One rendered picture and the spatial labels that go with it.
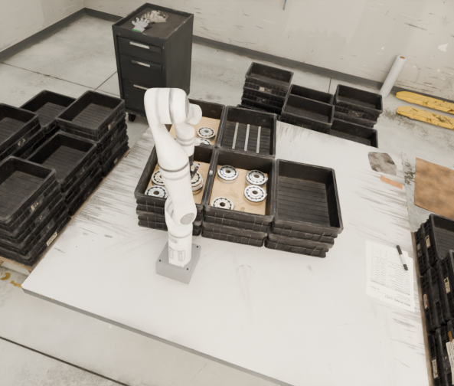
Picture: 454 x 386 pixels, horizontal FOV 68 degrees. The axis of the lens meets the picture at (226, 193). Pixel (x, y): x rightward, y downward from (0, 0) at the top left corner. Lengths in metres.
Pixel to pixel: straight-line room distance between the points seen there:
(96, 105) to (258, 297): 1.93
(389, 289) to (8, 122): 2.51
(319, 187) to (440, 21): 3.25
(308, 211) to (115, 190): 0.97
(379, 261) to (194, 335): 0.94
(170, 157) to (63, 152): 1.66
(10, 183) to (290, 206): 1.58
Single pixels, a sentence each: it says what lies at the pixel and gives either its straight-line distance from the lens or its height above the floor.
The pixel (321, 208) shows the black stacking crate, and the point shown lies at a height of 0.83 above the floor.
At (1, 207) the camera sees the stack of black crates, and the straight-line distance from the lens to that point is 2.18.
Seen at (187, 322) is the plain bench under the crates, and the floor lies 0.70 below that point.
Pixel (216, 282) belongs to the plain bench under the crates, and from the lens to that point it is 1.48.
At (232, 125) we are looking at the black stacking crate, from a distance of 2.03.
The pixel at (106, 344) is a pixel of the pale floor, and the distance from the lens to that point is 2.15.
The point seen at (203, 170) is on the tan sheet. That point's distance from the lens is 1.71.
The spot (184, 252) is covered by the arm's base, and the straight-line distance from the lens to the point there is 1.33.
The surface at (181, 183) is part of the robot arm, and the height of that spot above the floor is 1.25.
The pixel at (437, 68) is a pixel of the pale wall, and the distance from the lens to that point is 4.93.
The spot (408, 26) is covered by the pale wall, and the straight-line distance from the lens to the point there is 4.69.
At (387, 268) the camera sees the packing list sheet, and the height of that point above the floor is 0.70.
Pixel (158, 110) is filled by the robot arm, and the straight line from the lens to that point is 0.89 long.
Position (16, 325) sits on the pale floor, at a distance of 2.33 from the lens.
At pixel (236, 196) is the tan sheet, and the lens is 1.61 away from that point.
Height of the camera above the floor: 2.00
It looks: 46 degrees down
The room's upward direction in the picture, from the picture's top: 10 degrees clockwise
